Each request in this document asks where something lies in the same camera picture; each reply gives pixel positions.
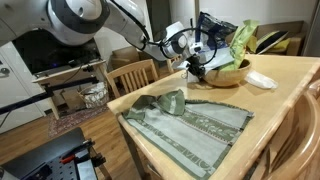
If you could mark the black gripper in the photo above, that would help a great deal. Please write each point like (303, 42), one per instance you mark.
(195, 64)

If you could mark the wooden bowl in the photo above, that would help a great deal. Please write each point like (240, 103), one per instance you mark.
(230, 78)

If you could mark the green patterned towel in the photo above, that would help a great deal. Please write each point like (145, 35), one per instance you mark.
(186, 140)

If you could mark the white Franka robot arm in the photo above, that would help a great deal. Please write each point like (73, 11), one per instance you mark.
(76, 16)

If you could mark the wooden chair back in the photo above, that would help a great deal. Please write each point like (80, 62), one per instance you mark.
(174, 63)

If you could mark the blue chip bag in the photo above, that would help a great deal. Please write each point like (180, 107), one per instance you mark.
(218, 28)

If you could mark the green chip bag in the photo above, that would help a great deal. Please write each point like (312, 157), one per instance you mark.
(245, 40)

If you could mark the white bag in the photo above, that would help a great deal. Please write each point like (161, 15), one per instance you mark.
(261, 80)

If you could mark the wooden slatted chair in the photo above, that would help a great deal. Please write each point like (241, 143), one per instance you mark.
(133, 78)

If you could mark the striped cushion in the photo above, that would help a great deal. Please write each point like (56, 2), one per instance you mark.
(270, 41)

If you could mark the cardboard box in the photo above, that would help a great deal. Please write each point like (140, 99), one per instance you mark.
(125, 56)

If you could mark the yellow cushion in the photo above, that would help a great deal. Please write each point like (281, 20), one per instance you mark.
(283, 46)

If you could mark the wooden sofa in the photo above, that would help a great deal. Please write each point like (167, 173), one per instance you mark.
(293, 28)

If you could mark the round-back wooden chair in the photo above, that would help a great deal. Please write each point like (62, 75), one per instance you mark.
(300, 146)

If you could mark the wooden television stand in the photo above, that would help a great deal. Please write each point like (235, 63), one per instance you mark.
(66, 74)

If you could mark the patterned rug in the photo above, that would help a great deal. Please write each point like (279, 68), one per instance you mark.
(73, 120)

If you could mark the black television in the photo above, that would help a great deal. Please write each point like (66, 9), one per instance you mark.
(56, 56)

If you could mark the black mounting bar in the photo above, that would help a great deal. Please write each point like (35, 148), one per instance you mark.
(30, 99)

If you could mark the white door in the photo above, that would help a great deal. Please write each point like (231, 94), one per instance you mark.
(16, 100)

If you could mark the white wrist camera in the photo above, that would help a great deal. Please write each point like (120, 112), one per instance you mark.
(191, 77)

